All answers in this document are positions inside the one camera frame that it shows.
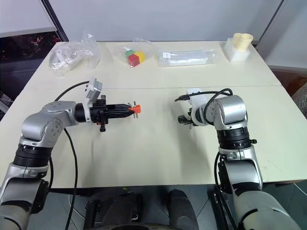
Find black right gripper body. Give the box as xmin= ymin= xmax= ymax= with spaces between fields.
xmin=185 ymin=108 xmax=194 ymax=126

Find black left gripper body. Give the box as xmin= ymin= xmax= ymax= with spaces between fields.
xmin=89 ymin=95 xmax=108 ymax=133

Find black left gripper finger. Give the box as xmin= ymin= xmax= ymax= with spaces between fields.
xmin=106 ymin=111 xmax=132 ymax=120
xmin=106 ymin=103 xmax=131 ymax=113

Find small orange toy piece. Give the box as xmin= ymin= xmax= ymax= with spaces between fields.
xmin=128 ymin=104 xmax=142 ymax=115

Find red cube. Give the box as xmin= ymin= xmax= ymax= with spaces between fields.
xmin=128 ymin=54 xmax=141 ymax=67

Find yellow cube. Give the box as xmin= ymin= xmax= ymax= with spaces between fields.
xmin=134 ymin=51 xmax=146 ymax=63

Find clear bag holding cubes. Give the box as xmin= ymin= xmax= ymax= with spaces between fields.
xmin=114 ymin=37 xmax=156 ymax=69

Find flat clear bag white sheets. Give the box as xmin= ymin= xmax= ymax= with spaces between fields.
xmin=157 ymin=49 xmax=219 ymax=68

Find crumpled bag with white parts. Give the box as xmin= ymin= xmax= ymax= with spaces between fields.
xmin=48 ymin=31 xmax=101 ymax=78

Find cream cup on white box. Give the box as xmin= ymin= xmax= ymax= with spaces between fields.
xmin=224 ymin=38 xmax=250 ymax=63

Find cream plastic cup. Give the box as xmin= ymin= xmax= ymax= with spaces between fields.
xmin=240 ymin=34 xmax=254 ymax=51
xmin=232 ymin=33 xmax=246 ymax=50

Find patterned grey cushion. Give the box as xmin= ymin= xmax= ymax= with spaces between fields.
xmin=291 ymin=85 xmax=307 ymax=111

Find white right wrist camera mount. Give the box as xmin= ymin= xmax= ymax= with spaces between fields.
xmin=186 ymin=88 xmax=210 ymax=127

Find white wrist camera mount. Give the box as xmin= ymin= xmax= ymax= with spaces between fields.
xmin=83 ymin=77 xmax=103 ymax=126
xmin=186 ymin=88 xmax=210 ymax=127

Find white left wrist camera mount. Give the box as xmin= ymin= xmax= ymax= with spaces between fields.
xmin=83 ymin=77 xmax=103 ymax=126

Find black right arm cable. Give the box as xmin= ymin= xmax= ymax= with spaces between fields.
xmin=174 ymin=88 xmax=234 ymax=113

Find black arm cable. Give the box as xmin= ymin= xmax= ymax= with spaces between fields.
xmin=53 ymin=81 xmax=90 ymax=230
xmin=174 ymin=88 xmax=234 ymax=113

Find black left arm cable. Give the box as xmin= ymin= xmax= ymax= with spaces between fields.
xmin=53 ymin=81 xmax=90 ymax=230

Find black right shoulder cable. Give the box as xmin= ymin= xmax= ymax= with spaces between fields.
xmin=214 ymin=150 xmax=238 ymax=230

